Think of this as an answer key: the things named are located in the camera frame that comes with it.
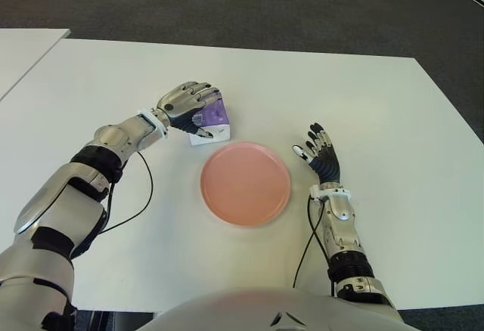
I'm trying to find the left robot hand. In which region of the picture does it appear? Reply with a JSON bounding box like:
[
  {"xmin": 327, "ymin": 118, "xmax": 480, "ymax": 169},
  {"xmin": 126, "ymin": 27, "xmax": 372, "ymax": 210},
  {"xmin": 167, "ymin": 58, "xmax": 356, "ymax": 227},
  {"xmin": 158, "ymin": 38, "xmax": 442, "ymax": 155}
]
[{"xmin": 156, "ymin": 80, "xmax": 224, "ymax": 139}]

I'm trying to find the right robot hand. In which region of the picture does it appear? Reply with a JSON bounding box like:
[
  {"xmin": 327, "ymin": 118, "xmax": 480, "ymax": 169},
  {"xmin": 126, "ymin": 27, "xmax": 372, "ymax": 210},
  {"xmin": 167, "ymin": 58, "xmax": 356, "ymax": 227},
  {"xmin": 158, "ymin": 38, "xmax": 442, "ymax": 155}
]
[{"xmin": 291, "ymin": 122, "xmax": 343, "ymax": 187}]

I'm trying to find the purple tissue paper pack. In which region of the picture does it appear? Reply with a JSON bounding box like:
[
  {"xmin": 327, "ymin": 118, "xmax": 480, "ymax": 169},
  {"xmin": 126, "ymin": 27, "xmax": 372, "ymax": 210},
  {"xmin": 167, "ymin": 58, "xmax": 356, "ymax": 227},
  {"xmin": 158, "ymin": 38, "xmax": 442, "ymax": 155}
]
[{"xmin": 188, "ymin": 88, "xmax": 233, "ymax": 147}]

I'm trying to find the pink round plate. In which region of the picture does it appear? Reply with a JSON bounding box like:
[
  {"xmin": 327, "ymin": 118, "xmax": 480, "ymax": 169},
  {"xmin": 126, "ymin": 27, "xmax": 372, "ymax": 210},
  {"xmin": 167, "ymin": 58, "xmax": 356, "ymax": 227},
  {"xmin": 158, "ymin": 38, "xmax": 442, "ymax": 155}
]
[{"xmin": 200, "ymin": 141, "xmax": 292, "ymax": 228}]

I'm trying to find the silver robot torso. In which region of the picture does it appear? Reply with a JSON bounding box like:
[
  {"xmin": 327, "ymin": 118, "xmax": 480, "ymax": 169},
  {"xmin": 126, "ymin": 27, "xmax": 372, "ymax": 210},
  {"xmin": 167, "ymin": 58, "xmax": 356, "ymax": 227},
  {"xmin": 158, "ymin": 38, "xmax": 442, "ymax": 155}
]
[{"xmin": 138, "ymin": 288, "xmax": 408, "ymax": 331}]

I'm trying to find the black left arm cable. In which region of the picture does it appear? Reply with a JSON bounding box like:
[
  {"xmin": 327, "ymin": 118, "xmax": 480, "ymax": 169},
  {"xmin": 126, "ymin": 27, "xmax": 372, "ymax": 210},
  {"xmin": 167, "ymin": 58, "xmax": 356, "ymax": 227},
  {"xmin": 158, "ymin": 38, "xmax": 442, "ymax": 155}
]
[{"xmin": 101, "ymin": 150, "xmax": 154, "ymax": 234}]

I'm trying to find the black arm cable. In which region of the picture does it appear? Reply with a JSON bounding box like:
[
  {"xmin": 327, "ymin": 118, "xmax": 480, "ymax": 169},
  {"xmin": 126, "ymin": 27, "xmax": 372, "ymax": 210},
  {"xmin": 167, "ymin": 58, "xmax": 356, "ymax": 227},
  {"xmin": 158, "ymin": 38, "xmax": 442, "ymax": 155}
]
[
  {"xmin": 101, "ymin": 150, "xmax": 154, "ymax": 234},
  {"xmin": 293, "ymin": 196, "xmax": 337, "ymax": 298}
]

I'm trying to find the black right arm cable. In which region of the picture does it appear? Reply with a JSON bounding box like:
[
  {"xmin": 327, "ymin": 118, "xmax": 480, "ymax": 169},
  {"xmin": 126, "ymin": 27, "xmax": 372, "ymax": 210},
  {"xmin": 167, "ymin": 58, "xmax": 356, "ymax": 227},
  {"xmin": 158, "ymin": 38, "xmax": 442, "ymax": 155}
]
[{"xmin": 293, "ymin": 196, "xmax": 337, "ymax": 298}]

